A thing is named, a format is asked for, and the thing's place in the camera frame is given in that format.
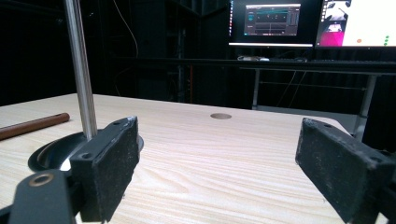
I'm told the round metal stand base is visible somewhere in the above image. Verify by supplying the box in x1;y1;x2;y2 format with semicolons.
27;130;145;173

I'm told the brown wooden stick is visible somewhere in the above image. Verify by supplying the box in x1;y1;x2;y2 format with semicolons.
0;112;71;142

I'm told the dark desk with metal legs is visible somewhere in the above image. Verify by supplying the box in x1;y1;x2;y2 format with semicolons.
115;56;396;143

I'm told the white screen computer monitor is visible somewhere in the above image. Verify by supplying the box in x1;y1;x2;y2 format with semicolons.
315;0;396;49

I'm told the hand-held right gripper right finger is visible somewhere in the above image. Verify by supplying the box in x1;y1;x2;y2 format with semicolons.
294;117;396;224

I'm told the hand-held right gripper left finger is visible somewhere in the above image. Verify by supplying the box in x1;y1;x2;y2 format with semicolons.
68;116;140;224

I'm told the metal stand pole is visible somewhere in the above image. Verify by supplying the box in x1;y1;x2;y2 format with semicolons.
64;0;99;142

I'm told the dark screen computer monitor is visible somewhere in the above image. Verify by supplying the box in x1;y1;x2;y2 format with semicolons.
228;0;321;49

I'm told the thin hanging cable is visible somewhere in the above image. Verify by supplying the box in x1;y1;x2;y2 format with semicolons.
111;0;140;59

